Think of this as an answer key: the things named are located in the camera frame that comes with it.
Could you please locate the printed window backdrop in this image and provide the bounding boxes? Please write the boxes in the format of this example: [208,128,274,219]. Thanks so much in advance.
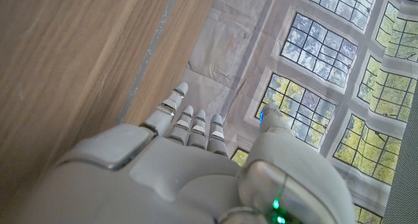
[181,0,418,224]

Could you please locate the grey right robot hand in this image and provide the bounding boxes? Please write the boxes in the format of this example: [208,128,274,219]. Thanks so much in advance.
[0,81,357,224]

